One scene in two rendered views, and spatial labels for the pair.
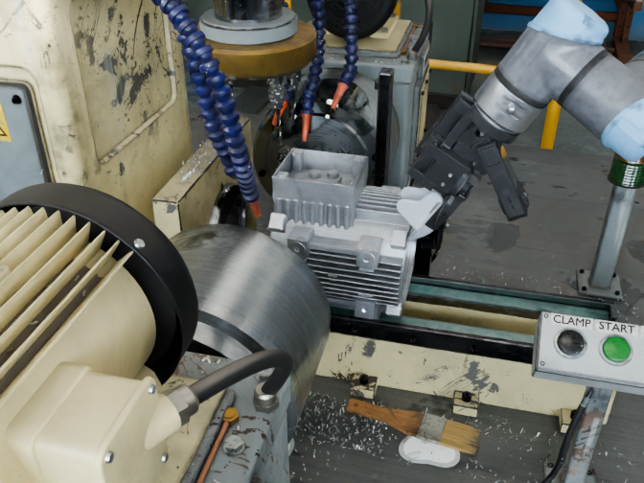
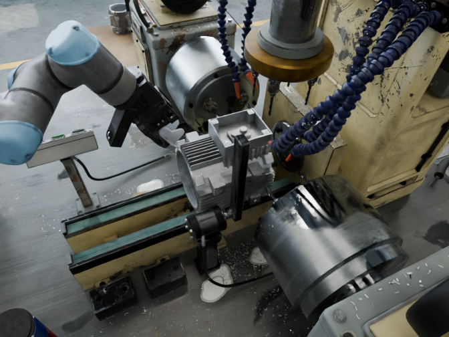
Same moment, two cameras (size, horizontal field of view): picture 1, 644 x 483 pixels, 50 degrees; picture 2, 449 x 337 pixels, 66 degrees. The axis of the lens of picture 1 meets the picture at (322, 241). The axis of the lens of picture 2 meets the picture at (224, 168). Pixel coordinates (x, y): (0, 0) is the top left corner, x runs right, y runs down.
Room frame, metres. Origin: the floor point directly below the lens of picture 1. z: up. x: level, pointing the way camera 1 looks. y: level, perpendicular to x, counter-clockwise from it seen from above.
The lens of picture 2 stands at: (1.35, -0.42, 1.69)
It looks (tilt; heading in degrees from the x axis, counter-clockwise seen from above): 49 degrees down; 140
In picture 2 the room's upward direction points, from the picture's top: 2 degrees clockwise
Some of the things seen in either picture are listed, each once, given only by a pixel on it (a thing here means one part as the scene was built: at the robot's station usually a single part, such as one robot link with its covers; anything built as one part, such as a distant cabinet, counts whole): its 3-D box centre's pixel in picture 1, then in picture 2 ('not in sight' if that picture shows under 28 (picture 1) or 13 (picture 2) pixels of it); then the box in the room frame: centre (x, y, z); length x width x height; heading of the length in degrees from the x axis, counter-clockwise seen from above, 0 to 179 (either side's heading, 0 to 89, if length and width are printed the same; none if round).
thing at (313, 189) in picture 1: (321, 188); (238, 137); (0.91, 0.00, 1.11); 0.12 x 0.11 x 0.07; 75
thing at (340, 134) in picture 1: (333, 137); (334, 257); (1.24, -0.02, 1.04); 0.41 x 0.25 x 0.25; 166
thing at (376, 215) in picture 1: (346, 244); (222, 168); (0.90, -0.04, 1.01); 0.20 x 0.19 x 0.19; 75
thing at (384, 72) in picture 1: (383, 147); (237, 182); (1.02, -0.10, 1.12); 0.04 x 0.03 x 0.26; 76
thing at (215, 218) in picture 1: (230, 229); (286, 147); (0.94, 0.15, 1.01); 0.15 x 0.02 x 0.15; 166
